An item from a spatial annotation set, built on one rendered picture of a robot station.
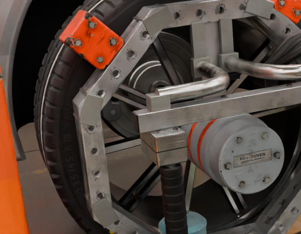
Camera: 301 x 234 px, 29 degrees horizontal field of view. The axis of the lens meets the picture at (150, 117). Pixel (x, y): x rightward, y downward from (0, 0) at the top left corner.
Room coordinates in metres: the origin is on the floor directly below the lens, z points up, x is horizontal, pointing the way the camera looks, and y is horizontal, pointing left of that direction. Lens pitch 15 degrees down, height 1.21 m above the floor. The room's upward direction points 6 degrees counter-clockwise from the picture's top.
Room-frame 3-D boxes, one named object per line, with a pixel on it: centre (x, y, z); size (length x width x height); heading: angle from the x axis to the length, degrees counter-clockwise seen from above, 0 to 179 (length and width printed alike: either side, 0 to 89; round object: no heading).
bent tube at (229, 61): (1.04, -0.25, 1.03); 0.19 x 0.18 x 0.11; 16
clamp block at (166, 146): (0.88, -0.02, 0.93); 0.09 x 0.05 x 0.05; 16
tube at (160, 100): (0.98, -0.06, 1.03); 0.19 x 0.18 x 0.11; 16
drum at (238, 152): (1.06, -0.14, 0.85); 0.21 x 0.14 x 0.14; 16
